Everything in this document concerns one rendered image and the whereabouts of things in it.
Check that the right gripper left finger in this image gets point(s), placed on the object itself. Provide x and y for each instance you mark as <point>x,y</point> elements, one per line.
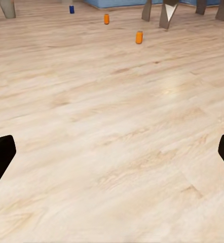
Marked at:
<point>7,152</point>

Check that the trash can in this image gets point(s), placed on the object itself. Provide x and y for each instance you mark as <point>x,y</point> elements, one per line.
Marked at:
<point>8,8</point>

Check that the coffee table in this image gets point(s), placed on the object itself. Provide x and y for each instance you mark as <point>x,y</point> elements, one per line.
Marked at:
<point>169,8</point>

